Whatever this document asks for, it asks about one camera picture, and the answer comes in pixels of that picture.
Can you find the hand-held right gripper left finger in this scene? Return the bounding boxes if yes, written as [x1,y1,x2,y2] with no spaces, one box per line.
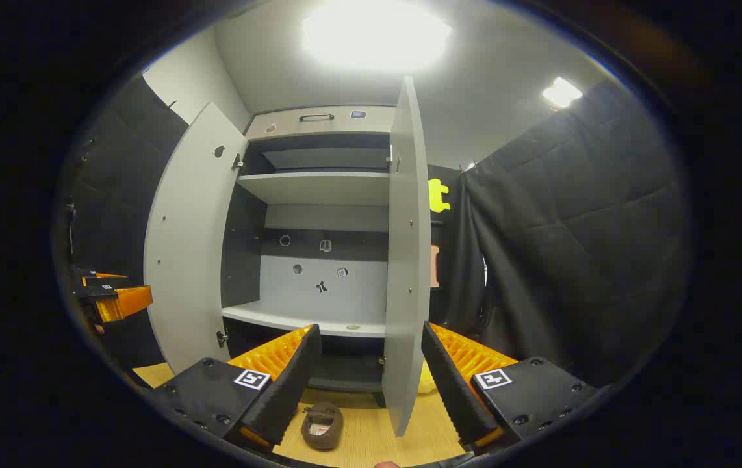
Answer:
[149,323,323,449]

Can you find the small ceiling light panel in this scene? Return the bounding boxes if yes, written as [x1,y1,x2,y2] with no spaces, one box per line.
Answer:
[542,77,583,109]

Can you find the grey cabinet door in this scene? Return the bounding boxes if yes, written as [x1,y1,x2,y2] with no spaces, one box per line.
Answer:
[144,101,248,376]
[381,76,432,437]

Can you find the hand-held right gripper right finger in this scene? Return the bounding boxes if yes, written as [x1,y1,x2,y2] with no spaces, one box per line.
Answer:
[420,320,598,454]

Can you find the black backdrop cloth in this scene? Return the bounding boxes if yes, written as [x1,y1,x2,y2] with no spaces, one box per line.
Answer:
[59,75,693,391]

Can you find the large ceiling light panel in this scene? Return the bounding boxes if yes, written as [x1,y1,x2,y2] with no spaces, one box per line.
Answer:
[303,0,453,72]

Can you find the grey shoe cabinet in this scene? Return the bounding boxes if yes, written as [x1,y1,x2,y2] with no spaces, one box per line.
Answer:
[220,104,398,394]

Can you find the brown fuzzy shoe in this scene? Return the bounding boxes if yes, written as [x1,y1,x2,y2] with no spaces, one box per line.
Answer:
[301,401,344,451]

